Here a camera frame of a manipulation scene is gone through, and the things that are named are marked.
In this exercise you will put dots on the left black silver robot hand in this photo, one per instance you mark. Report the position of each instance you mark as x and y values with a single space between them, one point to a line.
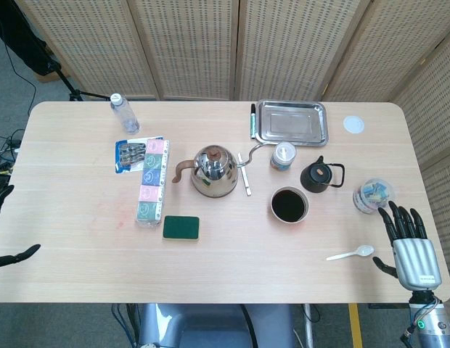
14 258

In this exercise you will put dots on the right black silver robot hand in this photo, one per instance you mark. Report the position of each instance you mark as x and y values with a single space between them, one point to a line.
415 257

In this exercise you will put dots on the white plastic spoon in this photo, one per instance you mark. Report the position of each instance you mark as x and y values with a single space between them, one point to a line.
363 251

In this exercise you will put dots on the white bowl of coffee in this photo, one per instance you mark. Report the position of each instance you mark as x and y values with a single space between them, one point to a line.
289 206

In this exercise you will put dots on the clear jar of clips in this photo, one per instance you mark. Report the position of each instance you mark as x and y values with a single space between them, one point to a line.
372 194

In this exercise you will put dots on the small black teapot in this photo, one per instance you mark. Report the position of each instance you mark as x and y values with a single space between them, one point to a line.
317 177

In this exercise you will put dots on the white metal table leg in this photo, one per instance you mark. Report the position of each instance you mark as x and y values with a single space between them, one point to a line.
309 326

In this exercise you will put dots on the white round table grommet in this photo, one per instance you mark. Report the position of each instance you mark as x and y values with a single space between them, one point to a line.
353 124

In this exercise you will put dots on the colourful tissue multipack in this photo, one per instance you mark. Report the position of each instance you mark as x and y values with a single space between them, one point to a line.
150 188

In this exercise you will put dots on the blue blister pack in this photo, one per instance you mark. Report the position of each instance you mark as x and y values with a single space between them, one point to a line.
128 156

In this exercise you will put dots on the small jar with white lid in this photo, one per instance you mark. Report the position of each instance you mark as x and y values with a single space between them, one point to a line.
283 156

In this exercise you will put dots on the green yellow sponge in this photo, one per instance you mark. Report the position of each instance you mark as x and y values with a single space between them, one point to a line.
181 227

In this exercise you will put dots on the black tripod stand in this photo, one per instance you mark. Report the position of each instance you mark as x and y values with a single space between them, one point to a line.
74 92

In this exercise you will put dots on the clear plastic water bottle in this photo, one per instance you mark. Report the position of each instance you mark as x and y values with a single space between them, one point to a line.
127 116

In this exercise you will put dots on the stainless steel tray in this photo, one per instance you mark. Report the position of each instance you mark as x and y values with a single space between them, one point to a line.
291 123

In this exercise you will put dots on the white metal tongs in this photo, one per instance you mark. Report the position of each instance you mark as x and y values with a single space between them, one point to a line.
245 177

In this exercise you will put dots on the grey robot torso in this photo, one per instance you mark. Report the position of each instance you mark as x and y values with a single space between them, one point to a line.
210 326

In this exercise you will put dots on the green black marker pen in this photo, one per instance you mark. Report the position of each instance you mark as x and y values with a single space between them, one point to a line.
253 121

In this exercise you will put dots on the stainless steel gooseneck kettle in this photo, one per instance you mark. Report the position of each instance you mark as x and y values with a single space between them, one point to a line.
214 174

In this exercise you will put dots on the wooden woven folding screen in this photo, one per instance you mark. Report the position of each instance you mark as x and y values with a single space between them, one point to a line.
196 47

